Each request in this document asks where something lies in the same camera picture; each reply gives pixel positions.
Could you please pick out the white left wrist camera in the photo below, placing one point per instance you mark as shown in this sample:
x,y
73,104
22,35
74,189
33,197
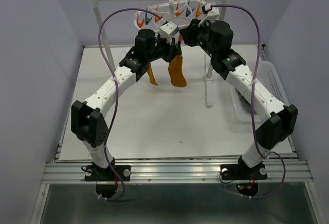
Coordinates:
x,y
168,31

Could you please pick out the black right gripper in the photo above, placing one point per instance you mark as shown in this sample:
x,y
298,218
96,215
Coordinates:
x,y
189,32

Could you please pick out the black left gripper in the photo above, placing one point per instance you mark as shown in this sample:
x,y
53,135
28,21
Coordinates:
x,y
172,50

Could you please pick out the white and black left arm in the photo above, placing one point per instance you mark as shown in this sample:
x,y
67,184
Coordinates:
x,y
88,117

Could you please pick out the white clip hanger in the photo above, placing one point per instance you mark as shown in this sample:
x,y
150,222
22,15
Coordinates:
x,y
173,10

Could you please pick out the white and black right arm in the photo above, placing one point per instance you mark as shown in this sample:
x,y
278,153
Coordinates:
x,y
277,119

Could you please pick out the teal clothes peg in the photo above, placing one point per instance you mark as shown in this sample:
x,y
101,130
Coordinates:
x,y
189,11
148,18

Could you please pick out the orange brown sock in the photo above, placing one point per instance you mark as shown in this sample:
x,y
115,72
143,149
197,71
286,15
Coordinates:
x,y
151,76

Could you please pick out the grey sock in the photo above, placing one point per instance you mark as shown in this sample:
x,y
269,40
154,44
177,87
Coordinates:
x,y
245,104

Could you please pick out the yellow clothes peg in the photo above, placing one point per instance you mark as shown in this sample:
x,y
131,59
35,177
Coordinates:
x,y
198,12

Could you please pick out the teal clothes peg right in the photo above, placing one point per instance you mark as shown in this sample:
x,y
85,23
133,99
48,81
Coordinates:
x,y
189,11

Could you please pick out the white plastic basket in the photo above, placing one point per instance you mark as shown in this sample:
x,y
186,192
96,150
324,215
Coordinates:
x,y
268,76

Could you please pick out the aluminium mounting rail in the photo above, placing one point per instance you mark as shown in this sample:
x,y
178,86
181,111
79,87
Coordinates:
x,y
161,171

